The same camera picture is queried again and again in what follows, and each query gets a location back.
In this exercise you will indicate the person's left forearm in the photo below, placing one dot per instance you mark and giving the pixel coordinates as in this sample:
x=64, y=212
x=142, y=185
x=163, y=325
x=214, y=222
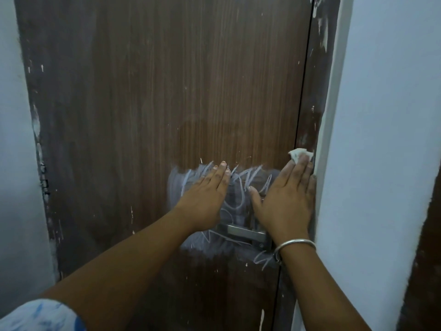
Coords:
x=113, y=272

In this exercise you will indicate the dark brown door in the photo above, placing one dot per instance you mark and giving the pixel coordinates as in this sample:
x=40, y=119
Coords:
x=423, y=272

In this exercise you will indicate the brown wooden door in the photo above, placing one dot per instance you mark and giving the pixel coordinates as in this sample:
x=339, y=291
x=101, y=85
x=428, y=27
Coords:
x=137, y=82

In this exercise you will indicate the small white cloth wad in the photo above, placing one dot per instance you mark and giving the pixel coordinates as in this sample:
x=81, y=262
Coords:
x=299, y=154

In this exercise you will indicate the silver bangle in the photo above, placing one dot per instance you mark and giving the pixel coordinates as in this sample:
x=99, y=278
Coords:
x=296, y=241

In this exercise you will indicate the white blue floral garment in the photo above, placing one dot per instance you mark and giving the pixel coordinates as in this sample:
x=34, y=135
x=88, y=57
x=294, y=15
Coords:
x=38, y=317

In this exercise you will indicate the person's left hand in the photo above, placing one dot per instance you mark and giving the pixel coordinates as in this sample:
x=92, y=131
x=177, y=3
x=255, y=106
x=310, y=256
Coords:
x=205, y=203

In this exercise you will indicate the person's right forearm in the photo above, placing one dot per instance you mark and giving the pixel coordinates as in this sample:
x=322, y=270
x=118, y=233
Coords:
x=320, y=289

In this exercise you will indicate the person's right hand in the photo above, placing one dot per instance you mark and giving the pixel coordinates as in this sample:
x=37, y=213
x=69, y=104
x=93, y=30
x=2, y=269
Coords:
x=287, y=206

